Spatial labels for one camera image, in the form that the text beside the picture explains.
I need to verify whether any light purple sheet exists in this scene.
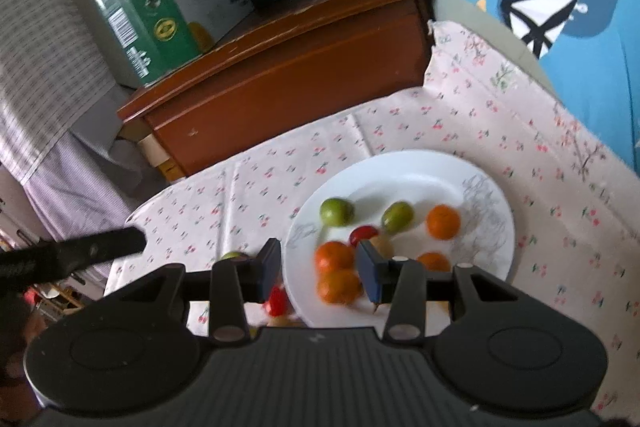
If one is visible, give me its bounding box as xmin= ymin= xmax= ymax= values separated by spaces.
xmin=20 ymin=137 xmax=166 ymax=258

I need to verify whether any checked grey curtain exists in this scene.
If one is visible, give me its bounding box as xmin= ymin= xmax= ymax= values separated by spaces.
xmin=0 ymin=0 xmax=118 ymax=182

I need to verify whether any blue shark plush pillow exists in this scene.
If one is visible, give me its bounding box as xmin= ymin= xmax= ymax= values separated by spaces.
xmin=380 ymin=0 xmax=640 ymax=178

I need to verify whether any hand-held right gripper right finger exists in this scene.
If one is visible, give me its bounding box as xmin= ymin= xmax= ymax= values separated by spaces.
xmin=356 ymin=240 xmax=526 ymax=342

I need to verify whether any green cardboard box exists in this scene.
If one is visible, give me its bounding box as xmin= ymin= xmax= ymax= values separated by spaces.
xmin=86 ymin=0 xmax=256 ymax=88

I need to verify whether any yellow and white cardboard box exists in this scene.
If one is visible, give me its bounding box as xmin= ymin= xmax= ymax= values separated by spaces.
xmin=140 ymin=134 xmax=181 ymax=182

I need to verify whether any red cherry tomato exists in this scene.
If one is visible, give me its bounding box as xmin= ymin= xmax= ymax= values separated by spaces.
xmin=349 ymin=226 xmax=380 ymax=248
xmin=265 ymin=287 xmax=288 ymax=315

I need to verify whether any small orange tangerine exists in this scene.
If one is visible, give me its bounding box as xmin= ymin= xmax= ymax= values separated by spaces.
xmin=417 ymin=252 xmax=452 ymax=273

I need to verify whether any white plate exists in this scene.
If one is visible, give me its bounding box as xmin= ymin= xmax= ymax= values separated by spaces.
xmin=285 ymin=150 xmax=516 ymax=328

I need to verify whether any sage green bed sheet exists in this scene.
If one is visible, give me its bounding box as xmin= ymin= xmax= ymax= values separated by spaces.
xmin=432 ymin=0 xmax=556 ymax=88

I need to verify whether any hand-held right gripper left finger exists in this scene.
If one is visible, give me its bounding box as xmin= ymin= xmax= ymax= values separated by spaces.
xmin=115 ymin=238 xmax=282 ymax=346

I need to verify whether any brown wooden nightstand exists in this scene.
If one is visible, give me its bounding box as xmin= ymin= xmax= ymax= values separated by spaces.
xmin=117 ymin=0 xmax=438 ymax=180

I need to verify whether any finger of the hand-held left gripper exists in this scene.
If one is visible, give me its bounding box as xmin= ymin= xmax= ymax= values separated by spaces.
xmin=0 ymin=227 xmax=149 ymax=284

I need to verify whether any cherry print cloth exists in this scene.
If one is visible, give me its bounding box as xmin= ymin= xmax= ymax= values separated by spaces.
xmin=102 ymin=21 xmax=640 ymax=413

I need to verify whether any grey cloth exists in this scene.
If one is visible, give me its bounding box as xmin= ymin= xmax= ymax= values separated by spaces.
xmin=70 ymin=87 xmax=156 ymax=188

